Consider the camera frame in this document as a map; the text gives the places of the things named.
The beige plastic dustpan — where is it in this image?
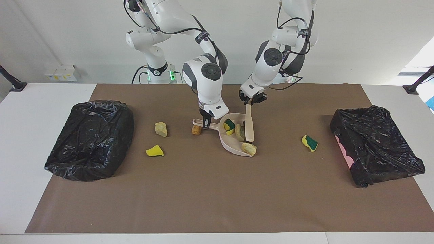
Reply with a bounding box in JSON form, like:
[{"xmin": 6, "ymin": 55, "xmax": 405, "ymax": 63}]
[{"xmin": 192, "ymin": 113, "xmax": 257, "ymax": 157}]

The black camera stand clamp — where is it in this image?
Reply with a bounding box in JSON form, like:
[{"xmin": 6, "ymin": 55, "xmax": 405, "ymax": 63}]
[
  {"xmin": 403, "ymin": 66, "xmax": 434, "ymax": 95},
  {"xmin": 0, "ymin": 64, "xmax": 27, "ymax": 92}
]

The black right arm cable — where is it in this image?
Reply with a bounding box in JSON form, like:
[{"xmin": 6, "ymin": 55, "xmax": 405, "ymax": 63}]
[{"xmin": 123, "ymin": 0, "xmax": 219, "ymax": 61}]

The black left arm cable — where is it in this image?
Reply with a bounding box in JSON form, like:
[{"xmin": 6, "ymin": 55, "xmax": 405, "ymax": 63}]
[{"xmin": 268, "ymin": 0, "xmax": 312, "ymax": 91}]

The pink plastic bin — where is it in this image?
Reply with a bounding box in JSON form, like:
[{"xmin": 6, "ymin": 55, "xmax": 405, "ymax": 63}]
[{"xmin": 334, "ymin": 135, "xmax": 355, "ymax": 168}]

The notched yellow green sponge piece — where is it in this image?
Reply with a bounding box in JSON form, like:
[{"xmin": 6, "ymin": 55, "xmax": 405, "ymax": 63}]
[{"xmin": 223, "ymin": 119, "xmax": 236, "ymax": 136}]

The brown paper table mat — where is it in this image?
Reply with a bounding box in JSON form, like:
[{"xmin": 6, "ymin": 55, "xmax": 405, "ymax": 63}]
[{"xmin": 25, "ymin": 84, "xmax": 434, "ymax": 233}]

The black bag over pink bin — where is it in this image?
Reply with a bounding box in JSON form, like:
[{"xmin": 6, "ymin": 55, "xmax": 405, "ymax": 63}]
[{"xmin": 330, "ymin": 105, "xmax": 426, "ymax": 188}]

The plain yellow sponge piece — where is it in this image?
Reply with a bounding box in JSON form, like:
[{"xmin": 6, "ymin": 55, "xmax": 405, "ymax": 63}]
[{"xmin": 146, "ymin": 144, "xmax": 164, "ymax": 157}]

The white wall outlet box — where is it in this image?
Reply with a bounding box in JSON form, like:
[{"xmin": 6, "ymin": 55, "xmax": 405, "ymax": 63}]
[{"xmin": 44, "ymin": 64, "xmax": 78, "ymax": 82}]

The compact yellow green sponge piece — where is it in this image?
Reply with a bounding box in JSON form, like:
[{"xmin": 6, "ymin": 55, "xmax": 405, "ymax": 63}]
[{"xmin": 301, "ymin": 135, "xmax": 319, "ymax": 153}]

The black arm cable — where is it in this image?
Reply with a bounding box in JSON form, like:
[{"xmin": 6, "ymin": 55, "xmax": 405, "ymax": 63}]
[
  {"xmin": 123, "ymin": 0, "xmax": 219, "ymax": 61},
  {"xmin": 268, "ymin": 0, "xmax": 312, "ymax": 91}
]

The black trash bag bin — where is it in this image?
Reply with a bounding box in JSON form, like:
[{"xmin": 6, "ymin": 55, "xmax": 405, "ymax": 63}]
[{"xmin": 44, "ymin": 100, "xmax": 134, "ymax": 182}]

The black right base cable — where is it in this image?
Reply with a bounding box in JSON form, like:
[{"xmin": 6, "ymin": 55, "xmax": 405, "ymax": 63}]
[{"xmin": 132, "ymin": 65, "xmax": 150, "ymax": 84}]

